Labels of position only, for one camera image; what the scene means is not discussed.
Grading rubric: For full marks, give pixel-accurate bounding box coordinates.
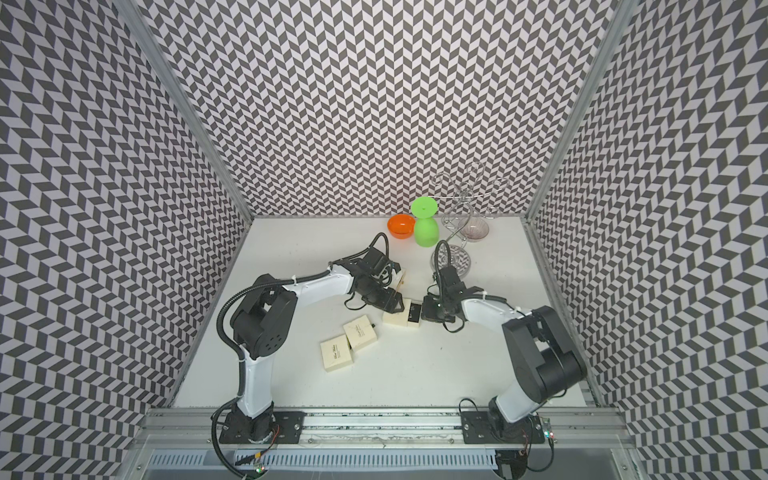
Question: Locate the cream drawer jewelry box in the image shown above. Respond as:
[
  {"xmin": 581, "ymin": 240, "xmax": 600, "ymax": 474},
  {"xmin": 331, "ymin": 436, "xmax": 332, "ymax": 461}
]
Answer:
[{"xmin": 390, "ymin": 269, "xmax": 406, "ymax": 290}]

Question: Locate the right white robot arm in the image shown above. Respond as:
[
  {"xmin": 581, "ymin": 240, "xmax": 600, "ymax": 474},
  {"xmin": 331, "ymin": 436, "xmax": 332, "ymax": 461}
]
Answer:
[{"xmin": 421, "ymin": 240, "xmax": 588, "ymax": 442}]

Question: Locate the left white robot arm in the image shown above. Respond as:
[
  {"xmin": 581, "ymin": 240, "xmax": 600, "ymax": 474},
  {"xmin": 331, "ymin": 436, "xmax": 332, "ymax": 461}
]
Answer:
[{"xmin": 212, "ymin": 232, "xmax": 406, "ymax": 444}]

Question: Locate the silver jewelry stand front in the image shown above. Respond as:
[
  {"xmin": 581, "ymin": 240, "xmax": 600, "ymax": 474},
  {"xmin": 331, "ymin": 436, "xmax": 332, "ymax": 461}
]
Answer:
[{"xmin": 429, "ymin": 207, "xmax": 474, "ymax": 279}]

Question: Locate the orange bowl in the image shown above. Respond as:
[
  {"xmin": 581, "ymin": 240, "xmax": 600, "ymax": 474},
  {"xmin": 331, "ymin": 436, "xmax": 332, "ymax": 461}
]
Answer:
[{"xmin": 387, "ymin": 214, "xmax": 416, "ymax": 240}]

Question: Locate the green plastic stand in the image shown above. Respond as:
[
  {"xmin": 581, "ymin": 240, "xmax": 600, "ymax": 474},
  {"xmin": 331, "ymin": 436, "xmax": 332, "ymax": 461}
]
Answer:
[{"xmin": 410, "ymin": 196, "xmax": 440, "ymax": 248}]

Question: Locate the silver wire jewelry tree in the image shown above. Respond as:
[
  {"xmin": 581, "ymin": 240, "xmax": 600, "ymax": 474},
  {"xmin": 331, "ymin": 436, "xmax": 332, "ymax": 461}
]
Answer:
[{"xmin": 427, "ymin": 170, "xmax": 511, "ymax": 245}]

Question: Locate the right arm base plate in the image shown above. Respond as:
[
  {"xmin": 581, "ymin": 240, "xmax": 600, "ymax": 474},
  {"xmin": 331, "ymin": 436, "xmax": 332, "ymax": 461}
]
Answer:
[{"xmin": 460, "ymin": 411, "xmax": 550, "ymax": 445}]

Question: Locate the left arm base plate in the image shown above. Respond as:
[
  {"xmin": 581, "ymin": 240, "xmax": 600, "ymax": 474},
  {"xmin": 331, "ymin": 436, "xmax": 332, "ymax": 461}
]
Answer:
[{"xmin": 218, "ymin": 410, "xmax": 306, "ymax": 445}]

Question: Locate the aluminium mounting rail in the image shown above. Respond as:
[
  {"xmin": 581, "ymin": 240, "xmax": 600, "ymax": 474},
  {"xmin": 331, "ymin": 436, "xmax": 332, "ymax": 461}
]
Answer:
[{"xmin": 128, "ymin": 407, "xmax": 637, "ymax": 450}]

